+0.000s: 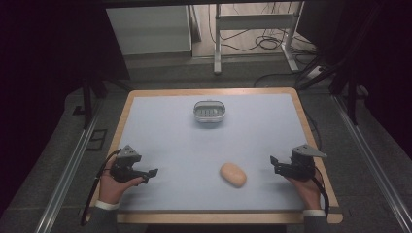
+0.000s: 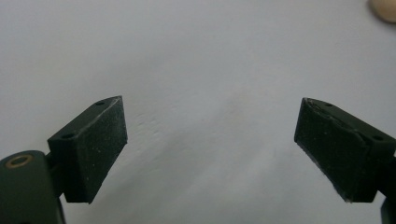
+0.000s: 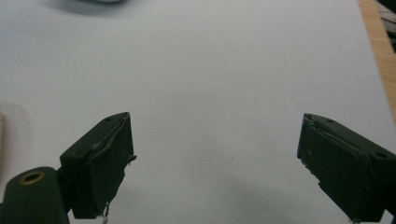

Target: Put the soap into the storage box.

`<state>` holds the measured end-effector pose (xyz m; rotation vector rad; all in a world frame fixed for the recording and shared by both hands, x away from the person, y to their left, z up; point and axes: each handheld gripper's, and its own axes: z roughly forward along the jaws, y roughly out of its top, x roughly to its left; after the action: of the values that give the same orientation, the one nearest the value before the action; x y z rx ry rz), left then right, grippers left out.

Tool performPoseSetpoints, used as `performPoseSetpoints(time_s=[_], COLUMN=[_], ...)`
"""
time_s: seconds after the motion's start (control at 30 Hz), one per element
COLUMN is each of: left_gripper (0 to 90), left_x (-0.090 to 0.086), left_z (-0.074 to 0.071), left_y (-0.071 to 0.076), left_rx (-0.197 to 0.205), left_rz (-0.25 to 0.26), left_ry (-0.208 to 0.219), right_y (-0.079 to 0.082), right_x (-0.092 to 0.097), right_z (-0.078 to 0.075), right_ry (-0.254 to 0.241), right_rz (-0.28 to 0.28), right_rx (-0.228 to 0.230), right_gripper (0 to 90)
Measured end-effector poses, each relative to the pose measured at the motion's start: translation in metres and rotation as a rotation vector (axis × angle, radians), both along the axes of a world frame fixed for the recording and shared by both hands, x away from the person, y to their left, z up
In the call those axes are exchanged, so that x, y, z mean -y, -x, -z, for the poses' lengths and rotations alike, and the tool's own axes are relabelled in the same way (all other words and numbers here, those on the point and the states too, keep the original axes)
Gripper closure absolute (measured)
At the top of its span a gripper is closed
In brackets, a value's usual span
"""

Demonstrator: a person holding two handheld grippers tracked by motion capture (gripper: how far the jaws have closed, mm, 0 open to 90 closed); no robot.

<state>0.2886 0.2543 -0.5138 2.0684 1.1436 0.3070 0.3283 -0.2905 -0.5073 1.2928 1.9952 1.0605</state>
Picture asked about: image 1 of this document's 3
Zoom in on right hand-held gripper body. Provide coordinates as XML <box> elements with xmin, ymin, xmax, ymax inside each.
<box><xmin>281</xmin><ymin>143</ymin><xmax>328</xmax><ymax>182</ymax></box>

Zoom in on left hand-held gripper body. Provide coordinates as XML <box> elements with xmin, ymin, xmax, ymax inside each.
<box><xmin>110</xmin><ymin>144</ymin><xmax>144</xmax><ymax>184</ymax></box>

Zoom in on person's left hand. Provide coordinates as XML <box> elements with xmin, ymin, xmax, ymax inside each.
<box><xmin>98</xmin><ymin>157</ymin><xmax>146</xmax><ymax>206</ymax></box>

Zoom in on person's right hand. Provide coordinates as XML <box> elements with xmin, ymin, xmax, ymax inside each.
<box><xmin>286</xmin><ymin>170</ymin><xmax>324</xmax><ymax>212</ymax></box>

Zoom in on tan bread roll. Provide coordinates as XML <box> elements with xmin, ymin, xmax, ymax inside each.
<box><xmin>219</xmin><ymin>161</ymin><xmax>248</xmax><ymax>189</ymax></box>

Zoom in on light blue table mat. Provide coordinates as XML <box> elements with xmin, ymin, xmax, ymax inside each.
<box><xmin>118</xmin><ymin>92</ymin><xmax>321</xmax><ymax>212</ymax></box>

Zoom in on black metal stand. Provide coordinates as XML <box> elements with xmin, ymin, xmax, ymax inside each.
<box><xmin>72</xmin><ymin>76</ymin><xmax>134</xmax><ymax>130</ymax></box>
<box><xmin>297</xmin><ymin>57</ymin><xmax>370</xmax><ymax>126</ymax></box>

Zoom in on grey soap dish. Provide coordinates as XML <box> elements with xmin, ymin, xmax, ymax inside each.
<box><xmin>192</xmin><ymin>99</ymin><xmax>226</xmax><ymax>124</ymax></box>

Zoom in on white power strip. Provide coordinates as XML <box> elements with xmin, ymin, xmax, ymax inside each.
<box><xmin>305</xmin><ymin>65</ymin><xmax>326</xmax><ymax>81</ymax></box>

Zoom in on white cabinet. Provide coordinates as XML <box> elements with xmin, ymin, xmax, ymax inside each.
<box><xmin>105</xmin><ymin>5</ymin><xmax>193</xmax><ymax>56</ymax></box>

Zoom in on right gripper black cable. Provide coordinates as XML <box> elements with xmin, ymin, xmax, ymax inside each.
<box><xmin>311</xmin><ymin>170</ymin><xmax>331</xmax><ymax>218</ymax></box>

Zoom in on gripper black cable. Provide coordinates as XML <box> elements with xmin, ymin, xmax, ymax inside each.
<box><xmin>80</xmin><ymin>149</ymin><xmax>122</xmax><ymax>227</ymax></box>
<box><xmin>311</xmin><ymin>170</ymin><xmax>331</xmax><ymax>218</ymax></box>

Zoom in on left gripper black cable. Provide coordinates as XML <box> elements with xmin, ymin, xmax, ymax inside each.
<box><xmin>80</xmin><ymin>149</ymin><xmax>122</xmax><ymax>227</ymax></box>

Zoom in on metal floor rail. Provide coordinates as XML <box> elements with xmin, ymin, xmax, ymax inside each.
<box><xmin>33</xmin><ymin>98</ymin><xmax>105</xmax><ymax>233</ymax></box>
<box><xmin>331</xmin><ymin>94</ymin><xmax>412</xmax><ymax>233</ymax></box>

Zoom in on black floor cables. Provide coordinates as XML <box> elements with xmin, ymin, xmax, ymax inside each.
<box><xmin>207</xmin><ymin>2</ymin><xmax>322</xmax><ymax>89</ymax></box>

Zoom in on white metal desk frame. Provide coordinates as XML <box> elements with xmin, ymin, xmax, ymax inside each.
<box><xmin>213</xmin><ymin>1</ymin><xmax>306</xmax><ymax>76</ymax></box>

